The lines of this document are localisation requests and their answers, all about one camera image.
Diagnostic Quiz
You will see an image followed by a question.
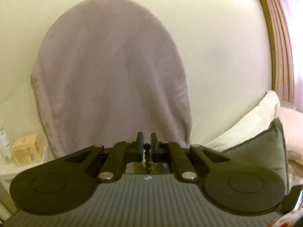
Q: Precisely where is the mauve fleece blanket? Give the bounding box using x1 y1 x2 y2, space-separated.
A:
31 0 192 158

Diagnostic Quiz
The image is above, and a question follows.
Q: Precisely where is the white tube bottle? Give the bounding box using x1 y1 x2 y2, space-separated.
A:
0 125 11 163

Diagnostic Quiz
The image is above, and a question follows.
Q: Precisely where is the pink curtain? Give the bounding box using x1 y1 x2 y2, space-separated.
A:
266 0 302 112

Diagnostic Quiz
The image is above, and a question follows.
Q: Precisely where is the grey-green cushion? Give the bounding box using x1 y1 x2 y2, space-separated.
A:
222 118 289 193

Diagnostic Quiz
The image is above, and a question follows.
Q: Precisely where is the dark beaded necklace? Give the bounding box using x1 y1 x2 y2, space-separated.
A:
143 142 154 173

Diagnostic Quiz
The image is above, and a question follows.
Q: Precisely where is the small cardboard box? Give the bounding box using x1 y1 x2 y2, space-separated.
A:
10 134 44 166

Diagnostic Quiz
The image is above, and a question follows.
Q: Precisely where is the white pillow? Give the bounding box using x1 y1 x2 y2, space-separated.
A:
204 90 280 152

